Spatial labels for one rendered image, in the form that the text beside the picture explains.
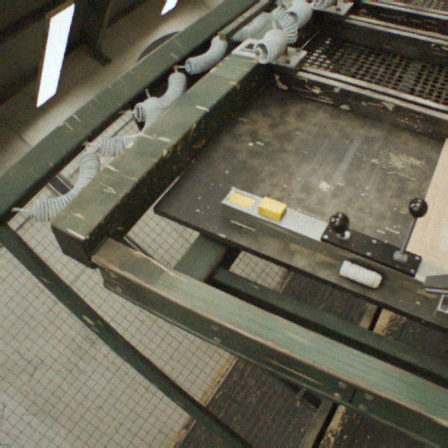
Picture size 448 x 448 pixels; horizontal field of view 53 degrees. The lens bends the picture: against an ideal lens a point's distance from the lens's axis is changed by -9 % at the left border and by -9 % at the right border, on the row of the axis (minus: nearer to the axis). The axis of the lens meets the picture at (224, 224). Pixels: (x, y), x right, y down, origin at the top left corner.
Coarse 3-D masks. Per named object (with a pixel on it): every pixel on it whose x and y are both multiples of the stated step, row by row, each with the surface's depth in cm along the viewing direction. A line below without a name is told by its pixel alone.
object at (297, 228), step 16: (240, 192) 102; (224, 208) 101; (240, 208) 99; (256, 208) 99; (288, 208) 98; (256, 224) 99; (272, 224) 97; (288, 224) 96; (304, 224) 95; (320, 224) 95; (288, 240) 97; (304, 240) 95; (320, 240) 92; (336, 256) 93; (352, 256) 90; (384, 272) 88; (400, 272) 86; (432, 272) 85; (416, 288) 86
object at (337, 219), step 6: (336, 216) 81; (342, 216) 80; (330, 222) 81; (336, 222) 80; (342, 222) 80; (348, 222) 81; (330, 228) 82; (336, 228) 80; (342, 228) 80; (336, 234) 91; (342, 234) 88; (348, 234) 90
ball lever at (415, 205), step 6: (414, 198) 83; (420, 198) 82; (414, 204) 82; (420, 204) 81; (426, 204) 82; (414, 210) 82; (420, 210) 81; (426, 210) 82; (414, 216) 83; (420, 216) 82; (414, 222) 84; (408, 228) 85; (408, 234) 85; (408, 240) 85; (402, 246) 86; (396, 252) 87; (402, 252) 86; (396, 258) 86; (402, 258) 86
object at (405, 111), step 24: (288, 24) 119; (288, 48) 130; (288, 72) 128; (312, 72) 128; (312, 96) 129; (336, 96) 125; (360, 96) 121; (384, 96) 118; (408, 96) 118; (384, 120) 122; (408, 120) 118; (432, 120) 114
